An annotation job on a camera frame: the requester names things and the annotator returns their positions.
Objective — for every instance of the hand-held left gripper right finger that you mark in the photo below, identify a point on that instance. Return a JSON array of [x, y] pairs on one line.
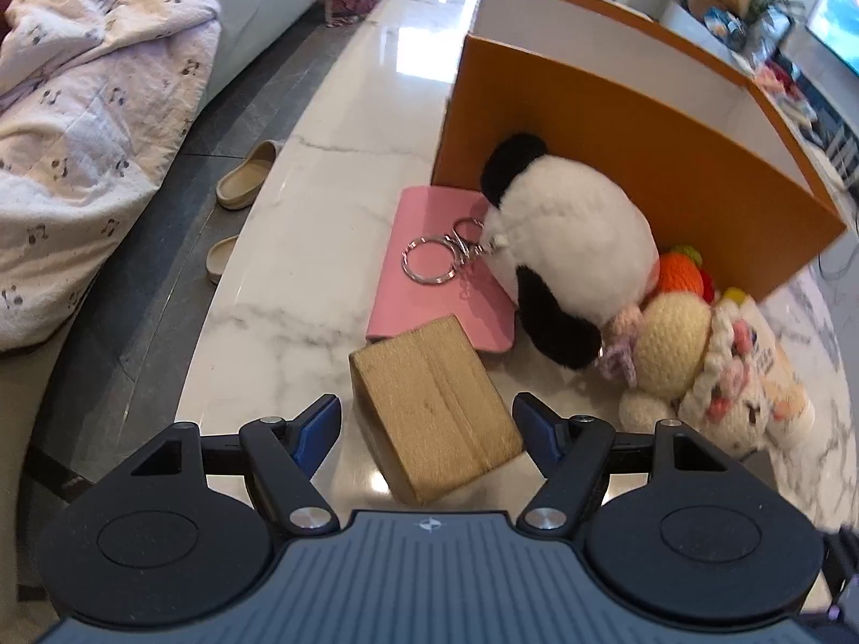
[[537, 430]]

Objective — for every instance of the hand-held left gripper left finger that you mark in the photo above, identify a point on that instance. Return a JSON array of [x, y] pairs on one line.
[[317, 433]]

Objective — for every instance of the wooden block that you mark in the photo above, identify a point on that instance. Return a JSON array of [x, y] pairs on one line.
[[436, 410]]

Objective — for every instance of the cream crochet doll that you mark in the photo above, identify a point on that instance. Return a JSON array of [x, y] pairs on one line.
[[671, 349]]

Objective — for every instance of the pink wallet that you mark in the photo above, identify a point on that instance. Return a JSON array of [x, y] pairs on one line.
[[429, 295]]

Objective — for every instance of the black and white panda plush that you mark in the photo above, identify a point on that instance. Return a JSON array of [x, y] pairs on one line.
[[570, 248]]

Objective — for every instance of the white knitted flower doll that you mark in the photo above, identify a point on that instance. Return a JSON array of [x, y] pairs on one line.
[[728, 389]]

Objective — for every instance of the orange cardboard box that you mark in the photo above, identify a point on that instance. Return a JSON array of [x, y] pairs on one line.
[[644, 168]]

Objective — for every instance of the beige slipper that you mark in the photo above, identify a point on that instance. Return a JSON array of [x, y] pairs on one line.
[[247, 174], [220, 258]]

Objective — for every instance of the metal key rings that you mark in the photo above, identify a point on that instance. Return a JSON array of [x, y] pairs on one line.
[[439, 255]]

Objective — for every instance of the orange crochet fruit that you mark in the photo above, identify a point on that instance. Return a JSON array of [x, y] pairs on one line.
[[679, 272]]

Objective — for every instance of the yellow tape measure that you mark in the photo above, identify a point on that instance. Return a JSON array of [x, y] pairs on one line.
[[733, 294]]

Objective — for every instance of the white printed blanket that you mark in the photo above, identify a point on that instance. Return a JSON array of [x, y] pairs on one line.
[[87, 147]]

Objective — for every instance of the grey sofa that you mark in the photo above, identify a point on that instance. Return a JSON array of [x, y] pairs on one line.
[[255, 7]]

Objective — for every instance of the television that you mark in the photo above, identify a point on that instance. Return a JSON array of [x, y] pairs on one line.
[[839, 13]]

